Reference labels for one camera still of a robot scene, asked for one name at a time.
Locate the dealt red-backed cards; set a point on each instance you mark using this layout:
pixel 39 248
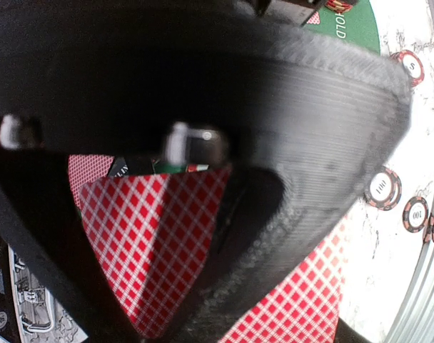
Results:
pixel 86 168

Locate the dark brown chip stack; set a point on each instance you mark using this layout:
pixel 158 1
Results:
pixel 385 190

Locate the round green poker mat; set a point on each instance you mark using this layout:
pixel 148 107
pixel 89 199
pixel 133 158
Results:
pixel 357 26

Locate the triangular all-in button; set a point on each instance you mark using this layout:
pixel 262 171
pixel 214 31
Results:
pixel 130 166

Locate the aluminium poker case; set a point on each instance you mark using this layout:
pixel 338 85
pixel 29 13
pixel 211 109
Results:
pixel 28 310

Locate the red-backed playing card deck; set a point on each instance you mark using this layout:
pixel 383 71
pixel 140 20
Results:
pixel 215 256

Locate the orange red chip stack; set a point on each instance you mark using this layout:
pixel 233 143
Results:
pixel 412 65

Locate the fallen dark chip on table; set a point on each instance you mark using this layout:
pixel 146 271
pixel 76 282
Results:
pixel 415 214

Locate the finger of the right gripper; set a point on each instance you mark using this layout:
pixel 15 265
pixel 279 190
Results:
pixel 195 85

